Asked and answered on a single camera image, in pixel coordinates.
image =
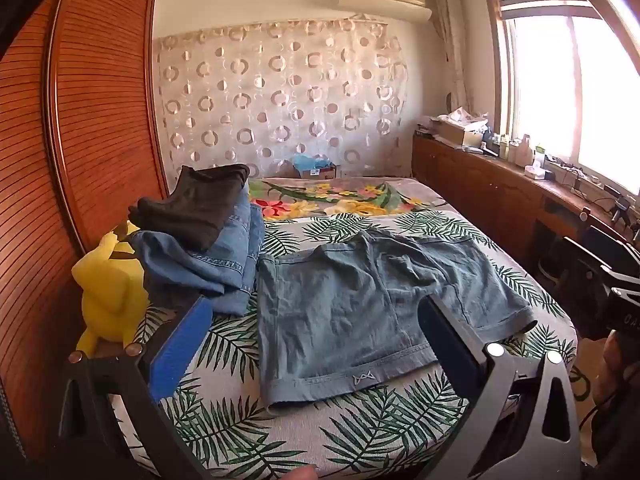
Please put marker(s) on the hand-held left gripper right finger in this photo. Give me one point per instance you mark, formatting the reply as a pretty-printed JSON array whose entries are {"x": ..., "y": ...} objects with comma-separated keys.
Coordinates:
[{"x": 450, "y": 350}]

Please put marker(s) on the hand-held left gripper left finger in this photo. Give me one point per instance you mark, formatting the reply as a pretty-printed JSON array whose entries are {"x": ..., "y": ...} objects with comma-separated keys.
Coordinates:
[{"x": 175, "y": 355}]

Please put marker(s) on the grey-blue short pants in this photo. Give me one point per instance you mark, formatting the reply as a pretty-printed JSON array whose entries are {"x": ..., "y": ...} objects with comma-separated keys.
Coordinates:
[{"x": 340, "y": 310}]

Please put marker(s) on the person's right forearm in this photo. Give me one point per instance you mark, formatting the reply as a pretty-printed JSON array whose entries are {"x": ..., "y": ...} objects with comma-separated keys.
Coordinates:
[{"x": 622, "y": 365}]

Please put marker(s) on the folded black pants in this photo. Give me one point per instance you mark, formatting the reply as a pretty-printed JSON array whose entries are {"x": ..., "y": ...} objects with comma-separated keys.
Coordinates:
[{"x": 200, "y": 205}]

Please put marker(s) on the person's left hand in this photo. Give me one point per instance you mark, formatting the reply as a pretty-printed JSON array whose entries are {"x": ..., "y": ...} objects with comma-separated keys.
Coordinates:
[{"x": 300, "y": 473}]

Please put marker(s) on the black chair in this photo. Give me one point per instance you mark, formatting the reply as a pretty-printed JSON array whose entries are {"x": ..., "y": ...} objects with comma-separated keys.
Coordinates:
[{"x": 585, "y": 270}]

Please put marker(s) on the yellow plush toy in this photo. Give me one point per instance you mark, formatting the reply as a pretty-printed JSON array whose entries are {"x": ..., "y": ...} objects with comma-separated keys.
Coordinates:
[{"x": 110, "y": 295}]

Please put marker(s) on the folded light blue jeans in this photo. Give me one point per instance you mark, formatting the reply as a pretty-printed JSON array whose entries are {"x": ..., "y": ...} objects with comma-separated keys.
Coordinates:
[{"x": 200, "y": 260}]

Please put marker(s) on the bed with leaf print sheet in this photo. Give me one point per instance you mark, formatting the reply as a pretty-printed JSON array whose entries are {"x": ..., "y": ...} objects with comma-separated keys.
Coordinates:
[{"x": 350, "y": 430}]

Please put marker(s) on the long wooden cabinet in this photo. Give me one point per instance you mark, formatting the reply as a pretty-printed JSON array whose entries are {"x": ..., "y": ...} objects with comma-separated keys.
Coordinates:
[{"x": 480, "y": 195}]

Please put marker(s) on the floral blanket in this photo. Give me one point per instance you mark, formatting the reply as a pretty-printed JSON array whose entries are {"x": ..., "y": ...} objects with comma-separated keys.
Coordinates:
[{"x": 345, "y": 197}]

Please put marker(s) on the white plastic bottle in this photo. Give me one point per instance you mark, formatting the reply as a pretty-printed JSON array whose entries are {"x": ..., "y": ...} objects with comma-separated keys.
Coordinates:
[{"x": 525, "y": 152}]

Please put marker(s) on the brown cardboard box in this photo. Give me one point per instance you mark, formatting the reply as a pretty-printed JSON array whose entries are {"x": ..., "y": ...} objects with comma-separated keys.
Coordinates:
[{"x": 457, "y": 134}]

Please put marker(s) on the small cardboard box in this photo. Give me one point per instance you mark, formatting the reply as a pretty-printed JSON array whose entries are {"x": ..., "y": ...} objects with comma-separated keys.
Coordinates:
[{"x": 320, "y": 173}]

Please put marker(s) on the window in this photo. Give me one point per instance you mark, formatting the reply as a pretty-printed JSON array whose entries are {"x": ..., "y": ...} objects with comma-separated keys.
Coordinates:
[{"x": 575, "y": 90}]

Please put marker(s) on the pile of white papers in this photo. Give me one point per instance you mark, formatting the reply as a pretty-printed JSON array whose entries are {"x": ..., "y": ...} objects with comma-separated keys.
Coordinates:
[{"x": 462, "y": 116}]

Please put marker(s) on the blue cloth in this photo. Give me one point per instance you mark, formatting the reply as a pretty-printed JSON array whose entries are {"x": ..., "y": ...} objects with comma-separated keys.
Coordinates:
[{"x": 310, "y": 161}]

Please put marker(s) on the wooden slatted wardrobe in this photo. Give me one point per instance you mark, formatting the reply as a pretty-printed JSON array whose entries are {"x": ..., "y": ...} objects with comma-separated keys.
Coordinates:
[{"x": 100, "y": 110}]

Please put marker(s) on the circle pattern curtain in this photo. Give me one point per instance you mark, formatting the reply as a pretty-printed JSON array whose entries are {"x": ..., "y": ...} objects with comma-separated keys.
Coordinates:
[{"x": 280, "y": 95}]

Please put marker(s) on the white window curtain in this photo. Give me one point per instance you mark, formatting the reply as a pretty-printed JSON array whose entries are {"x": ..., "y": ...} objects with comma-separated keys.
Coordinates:
[{"x": 452, "y": 45}]

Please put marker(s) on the small black tripod camera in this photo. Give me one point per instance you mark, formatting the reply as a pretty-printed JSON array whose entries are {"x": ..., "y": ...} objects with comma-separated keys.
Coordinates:
[{"x": 621, "y": 210}]

